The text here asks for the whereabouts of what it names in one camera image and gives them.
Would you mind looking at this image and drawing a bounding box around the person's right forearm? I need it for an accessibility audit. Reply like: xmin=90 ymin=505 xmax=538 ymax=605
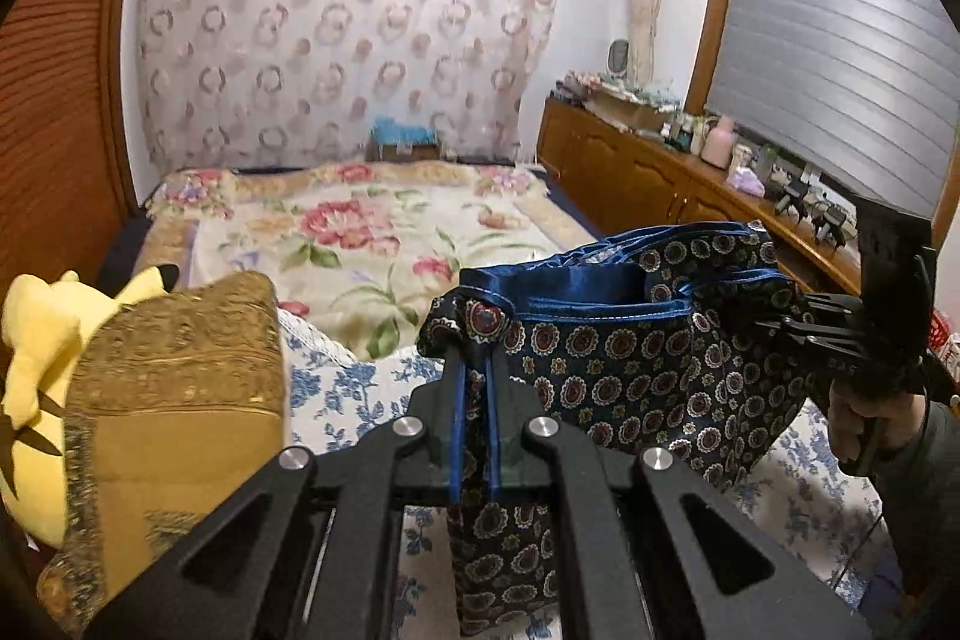
xmin=868 ymin=396 xmax=960 ymax=640

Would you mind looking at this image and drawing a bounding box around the gold patterned pillow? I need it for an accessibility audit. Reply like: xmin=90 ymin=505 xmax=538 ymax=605
xmin=37 ymin=270 xmax=291 ymax=638

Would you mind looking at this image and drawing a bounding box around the black mini tripod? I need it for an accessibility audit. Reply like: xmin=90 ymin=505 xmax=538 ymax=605
xmin=814 ymin=201 xmax=850 ymax=249
xmin=776 ymin=181 xmax=809 ymax=223

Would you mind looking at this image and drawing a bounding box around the pink bottle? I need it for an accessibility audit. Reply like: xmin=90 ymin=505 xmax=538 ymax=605
xmin=701 ymin=115 xmax=738 ymax=169

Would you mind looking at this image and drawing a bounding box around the cardboard box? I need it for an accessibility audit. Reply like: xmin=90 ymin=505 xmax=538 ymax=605
xmin=585 ymin=89 xmax=670 ymax=133

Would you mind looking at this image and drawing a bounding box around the blue floral bedsheet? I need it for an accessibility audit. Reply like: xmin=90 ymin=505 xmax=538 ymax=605
xmin=276 ymin=301 xmax=887 ymax=640

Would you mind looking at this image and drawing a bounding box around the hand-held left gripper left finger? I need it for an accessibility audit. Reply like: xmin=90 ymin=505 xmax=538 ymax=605
xmin=86 ymin=344 xmax=482 ymax=640

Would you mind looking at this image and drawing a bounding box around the wooden louvered wardrobe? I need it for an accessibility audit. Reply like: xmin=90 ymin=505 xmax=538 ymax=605
xmin=0 ymin=0 xmax=152 ymax=311

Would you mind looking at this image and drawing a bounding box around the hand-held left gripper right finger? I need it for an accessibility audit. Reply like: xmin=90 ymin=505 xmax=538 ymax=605
xmin=486 ymin=347 xmax=877 ymax=640

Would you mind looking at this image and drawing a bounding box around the floral blanket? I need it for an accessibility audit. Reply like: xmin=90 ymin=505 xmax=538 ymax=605
xmin=142 ymin=160 xmax=602 ymax=361

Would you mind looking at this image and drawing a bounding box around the brown box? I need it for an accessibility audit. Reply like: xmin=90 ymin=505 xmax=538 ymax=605
xmin=366 ymin=139 xmax=445 ymax=163

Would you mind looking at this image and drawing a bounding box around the wooden cabinet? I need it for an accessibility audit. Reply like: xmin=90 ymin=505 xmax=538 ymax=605
xmin=538 ymin=97 xmax=865 ymax=298

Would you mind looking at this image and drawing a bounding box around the yellow plush toy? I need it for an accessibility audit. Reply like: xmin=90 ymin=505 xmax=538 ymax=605
xmin=0 ymin=263 xmax=182 ymax=549

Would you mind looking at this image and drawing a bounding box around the circle patterned sheer curtain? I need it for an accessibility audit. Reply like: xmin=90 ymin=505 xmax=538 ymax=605
xmin=139 ymin=0 xmax=560 ymax=178

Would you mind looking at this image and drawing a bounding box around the person's right hand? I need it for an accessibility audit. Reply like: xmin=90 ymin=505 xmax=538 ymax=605
xmin=827 ymin=377 xmax=929 ymax=474

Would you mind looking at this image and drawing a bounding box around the navy patterned satin garment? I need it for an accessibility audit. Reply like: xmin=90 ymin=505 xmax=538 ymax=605
xmin=416 ymin=220 xmax=835 ymax=638

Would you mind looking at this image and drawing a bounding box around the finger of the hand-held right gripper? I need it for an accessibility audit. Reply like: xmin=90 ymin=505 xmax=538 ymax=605
xmin=750 ymin=317 xmax=872 ymax=360
xmin=795 ymin=292 xmax=871 ymax=320

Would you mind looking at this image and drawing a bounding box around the light blue cloth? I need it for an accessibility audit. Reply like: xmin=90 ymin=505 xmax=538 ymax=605
xmin=373 ymin=116 xmax=440 ymax=147

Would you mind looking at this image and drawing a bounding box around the lavender cloth bundle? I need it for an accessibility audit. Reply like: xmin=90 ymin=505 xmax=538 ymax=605
xmin=726 ymin=163 xmax=767 ymax=199

